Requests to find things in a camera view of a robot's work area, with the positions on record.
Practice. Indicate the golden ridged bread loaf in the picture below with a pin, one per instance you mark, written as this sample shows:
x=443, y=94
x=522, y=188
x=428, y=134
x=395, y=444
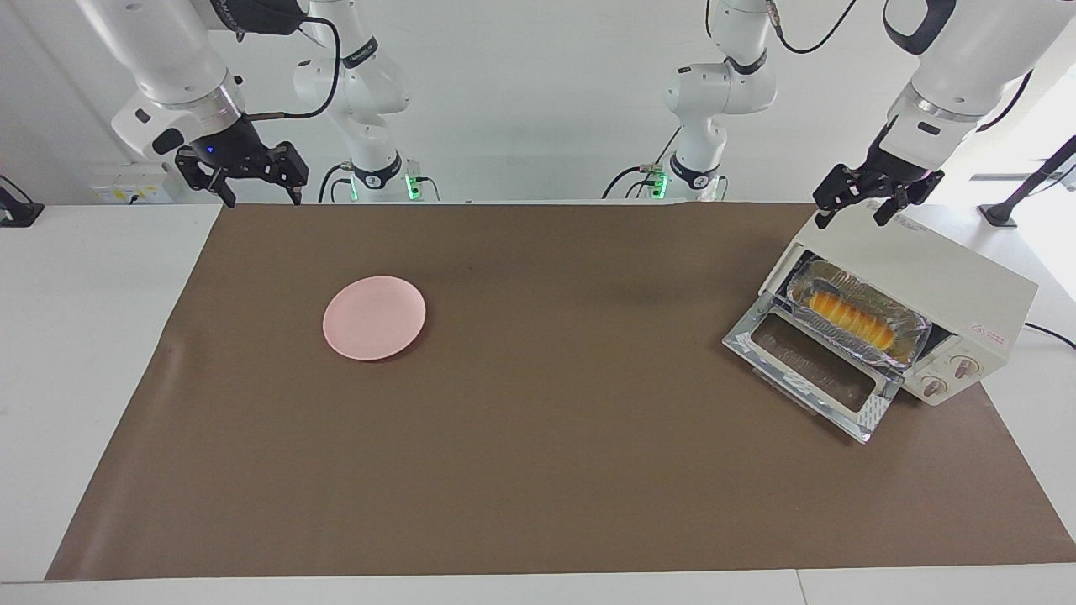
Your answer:
x=849, y=319

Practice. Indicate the cream toaster oven body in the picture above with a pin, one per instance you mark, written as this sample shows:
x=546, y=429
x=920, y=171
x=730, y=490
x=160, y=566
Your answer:
x=941, y=269

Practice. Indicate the glass oven door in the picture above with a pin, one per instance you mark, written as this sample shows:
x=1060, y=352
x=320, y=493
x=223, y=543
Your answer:
x=761, y=357

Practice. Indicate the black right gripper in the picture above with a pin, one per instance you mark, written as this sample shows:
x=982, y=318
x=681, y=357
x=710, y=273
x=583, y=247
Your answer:
x=244, y=155

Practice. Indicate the white wall socket box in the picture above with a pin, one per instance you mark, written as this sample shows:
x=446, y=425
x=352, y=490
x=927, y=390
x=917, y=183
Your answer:
x=126, y=183

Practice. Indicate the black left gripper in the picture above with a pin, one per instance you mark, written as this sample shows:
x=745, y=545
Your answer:
x=891, y=172

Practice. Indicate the black stand with slanted pole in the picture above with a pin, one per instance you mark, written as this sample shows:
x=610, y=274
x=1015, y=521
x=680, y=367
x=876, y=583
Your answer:
x=1030, y=181

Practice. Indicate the cream oven knob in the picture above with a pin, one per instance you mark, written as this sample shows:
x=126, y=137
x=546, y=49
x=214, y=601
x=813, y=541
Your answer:
x=965, y=366
x=933, y=386

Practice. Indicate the brown table mat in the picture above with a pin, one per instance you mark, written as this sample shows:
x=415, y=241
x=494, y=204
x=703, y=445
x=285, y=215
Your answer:
x=538, y=470

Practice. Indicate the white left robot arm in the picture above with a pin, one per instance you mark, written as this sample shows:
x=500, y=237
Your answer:
x=967, y=67

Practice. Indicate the pink round plate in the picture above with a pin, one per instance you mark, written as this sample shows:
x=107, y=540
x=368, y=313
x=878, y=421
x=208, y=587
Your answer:
x=374, y=318

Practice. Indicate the silver foil baking tray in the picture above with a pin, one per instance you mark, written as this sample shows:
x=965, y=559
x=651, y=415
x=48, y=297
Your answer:
x=912, y=323

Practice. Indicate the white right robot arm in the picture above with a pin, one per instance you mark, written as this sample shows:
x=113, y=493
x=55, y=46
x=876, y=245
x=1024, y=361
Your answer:
x=168, y=50

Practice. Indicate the small black stand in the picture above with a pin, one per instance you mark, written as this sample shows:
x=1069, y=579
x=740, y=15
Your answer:
x=17, y=210

